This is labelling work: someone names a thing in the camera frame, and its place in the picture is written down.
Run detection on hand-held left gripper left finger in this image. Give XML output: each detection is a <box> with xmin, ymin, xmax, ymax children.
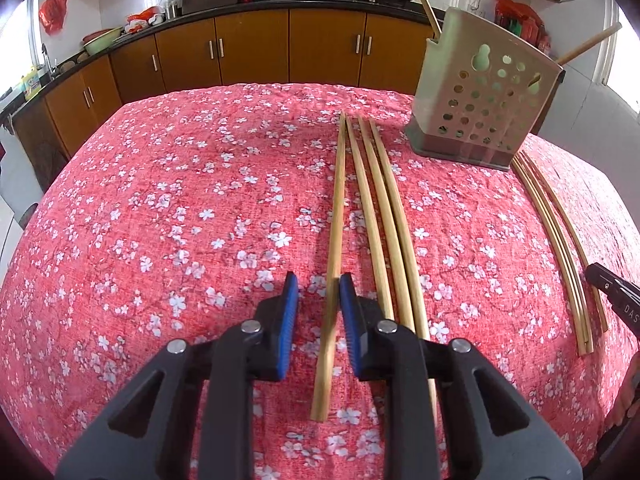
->
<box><xmin>55</xmin><ymin>271</ymin><xmax>299</xmax><ymax>480</ymax></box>

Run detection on brown wooden base cabinets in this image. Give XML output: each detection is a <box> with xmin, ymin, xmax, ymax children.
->
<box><xmin>10</xmin><ymin>7</ymin><xmax>446</xmax><ymax>161</ymax></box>

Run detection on green basin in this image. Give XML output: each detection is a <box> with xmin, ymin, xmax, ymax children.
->
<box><xmin>82</xmin><ymin>26</ymin><xmax>123</xmax><ymax>56</ymax></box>

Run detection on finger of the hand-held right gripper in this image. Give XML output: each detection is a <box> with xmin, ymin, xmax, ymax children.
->
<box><xmin>586</xmin><ymin>262</ymin><xmax>640</xmax><ymax>346</ymax></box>

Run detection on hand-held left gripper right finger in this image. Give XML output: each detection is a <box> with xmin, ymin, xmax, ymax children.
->
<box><xmin>340</xmin><ymin>274</ymin><xmax>583</xmax><ymax>480</ymax></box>

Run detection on red packets on shelf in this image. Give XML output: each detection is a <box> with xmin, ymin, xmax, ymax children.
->
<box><xmin>494</xmin><ymin>0</ymin><xmax>551</xmax><ymax>56</ymax></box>

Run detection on person's right hand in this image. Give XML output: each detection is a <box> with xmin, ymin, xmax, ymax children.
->
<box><xmin>607</xmin><ymin>372</ymin><xmax>640</xmax><ymax>428</ymax></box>

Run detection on red floral tablecloth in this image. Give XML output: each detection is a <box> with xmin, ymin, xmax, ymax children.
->
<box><xmin>0</xmin><ymin>82</ymin><xmax>640</xmax><ymax>480</ymax></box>

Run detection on yellow dish soap bottle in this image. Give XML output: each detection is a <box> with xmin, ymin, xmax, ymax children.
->
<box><xmin>21</xmin><ymin>65</ymin><xmax>43</xmax><ymax>101</ymax></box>

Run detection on red plastic bag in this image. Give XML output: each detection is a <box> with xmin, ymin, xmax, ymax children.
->
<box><xmin>38</xmin><ymin>0</ymin><xmax>69</xmax><ymax>36</ymax></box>

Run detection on red and white bags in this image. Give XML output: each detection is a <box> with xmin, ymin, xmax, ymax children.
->
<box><xmin>123</xmin><ymin>6</ymin><xmax>166</xmax><ymax>34</ymax></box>

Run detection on beige perforated chopstick holder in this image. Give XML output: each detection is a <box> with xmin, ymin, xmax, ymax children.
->
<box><xmin>405</xmin><ymin>6</ymin><xmax>567</xmax><ymax>171</ymax></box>

